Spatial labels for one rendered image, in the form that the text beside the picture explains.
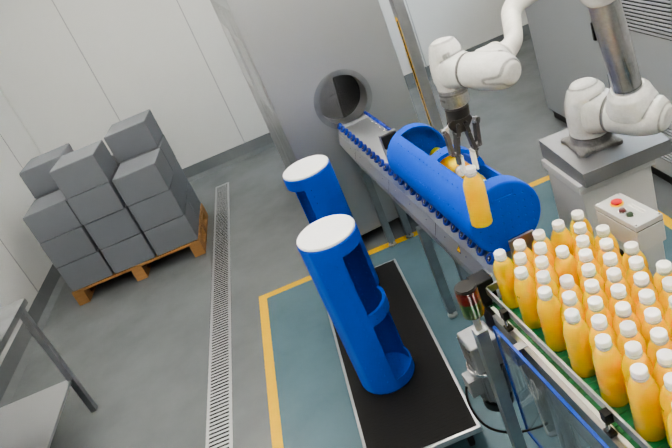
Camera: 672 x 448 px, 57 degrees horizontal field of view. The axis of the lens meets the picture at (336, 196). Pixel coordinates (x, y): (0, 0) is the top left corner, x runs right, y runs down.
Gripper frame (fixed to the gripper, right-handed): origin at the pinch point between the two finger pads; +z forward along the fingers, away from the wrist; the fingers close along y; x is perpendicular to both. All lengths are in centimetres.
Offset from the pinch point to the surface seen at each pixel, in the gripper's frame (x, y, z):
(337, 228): -68, 37, 43
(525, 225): -6.7, -19.7, 37.7
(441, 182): -35.5, -2.9, 23.4
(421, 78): -146, -48, 20
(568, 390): 55, 9, 50
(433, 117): -145, -49, 44
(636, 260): 45, -24, 26
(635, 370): 76, 4, 27
